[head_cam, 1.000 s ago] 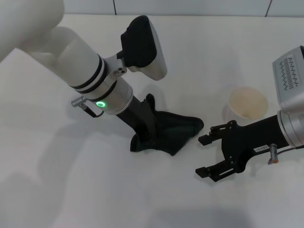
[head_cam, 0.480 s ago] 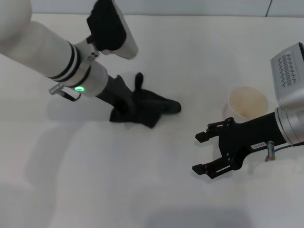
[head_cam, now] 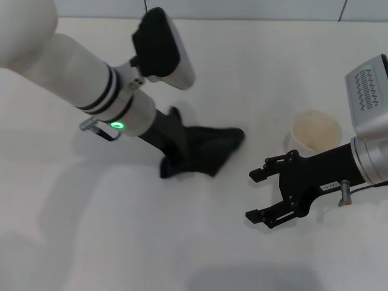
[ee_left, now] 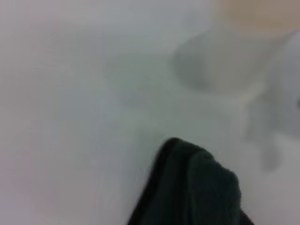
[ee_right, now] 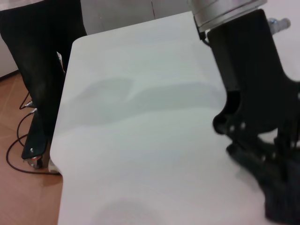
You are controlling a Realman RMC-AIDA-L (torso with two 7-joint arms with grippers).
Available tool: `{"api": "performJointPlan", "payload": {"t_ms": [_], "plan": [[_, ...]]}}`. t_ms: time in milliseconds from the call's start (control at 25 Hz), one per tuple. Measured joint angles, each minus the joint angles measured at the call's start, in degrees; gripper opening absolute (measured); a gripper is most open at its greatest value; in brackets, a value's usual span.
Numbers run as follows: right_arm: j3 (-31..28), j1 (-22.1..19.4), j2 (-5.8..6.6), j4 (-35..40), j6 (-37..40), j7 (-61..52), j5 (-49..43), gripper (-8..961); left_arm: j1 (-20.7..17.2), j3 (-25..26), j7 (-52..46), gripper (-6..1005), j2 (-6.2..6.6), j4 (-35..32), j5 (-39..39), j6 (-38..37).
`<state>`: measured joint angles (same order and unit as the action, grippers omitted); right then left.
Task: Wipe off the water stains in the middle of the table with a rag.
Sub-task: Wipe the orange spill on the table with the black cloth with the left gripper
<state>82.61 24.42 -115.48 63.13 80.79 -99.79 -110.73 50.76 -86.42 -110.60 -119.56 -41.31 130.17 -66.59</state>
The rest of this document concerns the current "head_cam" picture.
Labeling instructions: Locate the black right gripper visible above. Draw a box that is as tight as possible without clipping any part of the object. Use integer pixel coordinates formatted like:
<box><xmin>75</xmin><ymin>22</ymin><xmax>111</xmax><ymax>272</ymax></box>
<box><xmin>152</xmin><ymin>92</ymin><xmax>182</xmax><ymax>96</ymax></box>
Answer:
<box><xmin>244</xmin><ymin>142</ymin><xmax>367</xmax><ymax>230</ymax></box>

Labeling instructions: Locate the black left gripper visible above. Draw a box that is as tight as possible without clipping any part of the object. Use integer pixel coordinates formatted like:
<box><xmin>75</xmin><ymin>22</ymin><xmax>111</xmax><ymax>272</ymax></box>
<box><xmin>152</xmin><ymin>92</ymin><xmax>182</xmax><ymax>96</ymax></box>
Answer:
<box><xmin>138</xmin><ymin>105</ymin><xmax>187</xmax><ymax>159</ymax></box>

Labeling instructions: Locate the dark blue rag with loop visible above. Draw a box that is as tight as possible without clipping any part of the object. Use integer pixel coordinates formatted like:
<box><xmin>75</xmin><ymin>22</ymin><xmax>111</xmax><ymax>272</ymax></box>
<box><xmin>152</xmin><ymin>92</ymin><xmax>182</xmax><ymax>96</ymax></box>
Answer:
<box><xmin>159</xmin><ymin>125</ymin><xmax>246</xmax><ymax>179</ymax></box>

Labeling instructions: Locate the white paper cup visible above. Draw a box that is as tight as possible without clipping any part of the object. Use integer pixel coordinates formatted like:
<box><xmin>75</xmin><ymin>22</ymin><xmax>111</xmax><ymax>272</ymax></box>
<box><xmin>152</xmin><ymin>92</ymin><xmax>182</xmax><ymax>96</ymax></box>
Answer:
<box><xmin>284</xmin><ymin>109</ymin><xmax>343</xmax><ymax>152</ymax></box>

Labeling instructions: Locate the left wrist metal cable plug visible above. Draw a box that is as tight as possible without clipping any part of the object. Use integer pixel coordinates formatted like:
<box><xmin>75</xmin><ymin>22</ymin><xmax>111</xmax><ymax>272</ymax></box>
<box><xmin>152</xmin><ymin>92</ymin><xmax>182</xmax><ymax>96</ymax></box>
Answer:
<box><xmin>79</xmin><ymin>118</ymin><xmax>122</xmax><ymax>142</ymax></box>

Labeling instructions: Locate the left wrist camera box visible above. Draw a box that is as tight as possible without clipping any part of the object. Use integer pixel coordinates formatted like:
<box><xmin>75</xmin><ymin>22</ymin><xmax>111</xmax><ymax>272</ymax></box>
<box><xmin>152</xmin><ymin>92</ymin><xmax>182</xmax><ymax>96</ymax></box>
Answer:
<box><xmin>130</xmin><ymin>6</ymin><xmax>195</xmax><ymax>91</ymax></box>

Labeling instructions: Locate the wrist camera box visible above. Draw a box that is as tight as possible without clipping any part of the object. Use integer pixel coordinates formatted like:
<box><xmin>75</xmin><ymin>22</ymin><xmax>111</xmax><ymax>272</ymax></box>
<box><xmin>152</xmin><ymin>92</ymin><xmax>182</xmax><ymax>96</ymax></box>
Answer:
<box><xmin>130</xmin><ymin>6</ymin><xmax>195</xmax><ymax>91</ymax></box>
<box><xmin>344</xmin><ymin>53</ymin><xmax>388</xmax><ymax>138</ymax></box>

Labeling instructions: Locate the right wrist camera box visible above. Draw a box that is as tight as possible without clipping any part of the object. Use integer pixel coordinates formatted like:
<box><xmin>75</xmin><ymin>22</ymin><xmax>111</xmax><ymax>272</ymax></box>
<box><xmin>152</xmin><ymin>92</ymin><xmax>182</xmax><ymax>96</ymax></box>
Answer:
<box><xmin>344</xmin><ymin>53</ymin><xmax>388</xmax><ymax>138</ymax></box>

